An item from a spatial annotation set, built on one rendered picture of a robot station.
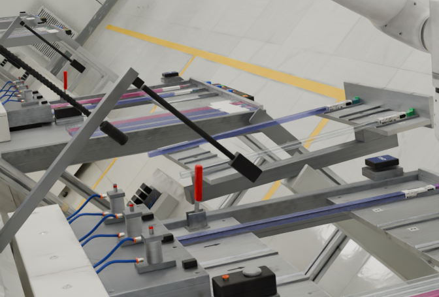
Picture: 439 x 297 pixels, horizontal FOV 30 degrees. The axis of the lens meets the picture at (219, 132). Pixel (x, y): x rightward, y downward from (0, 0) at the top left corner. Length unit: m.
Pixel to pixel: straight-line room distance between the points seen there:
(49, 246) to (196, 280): 0.23
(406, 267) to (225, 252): 0.71
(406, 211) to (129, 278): 0.54
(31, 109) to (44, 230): 1.22
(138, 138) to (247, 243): 0.91
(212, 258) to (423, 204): 0.39
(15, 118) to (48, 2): 6.39
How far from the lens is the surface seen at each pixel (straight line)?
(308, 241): 3.10
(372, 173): 1.53
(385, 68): 3.49
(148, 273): 1.06
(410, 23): 1.51
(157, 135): 2.16
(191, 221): 1.37
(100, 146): 2.13
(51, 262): 1.09
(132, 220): 1.16
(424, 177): 1.55
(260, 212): 1.44
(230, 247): 1.29
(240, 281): 1.04
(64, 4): 8.79
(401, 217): 1.37
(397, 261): 1.87
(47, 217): 1.28
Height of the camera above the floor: 1.60
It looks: 22 degrees down
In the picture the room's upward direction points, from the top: 51 degrees counter-clockwise
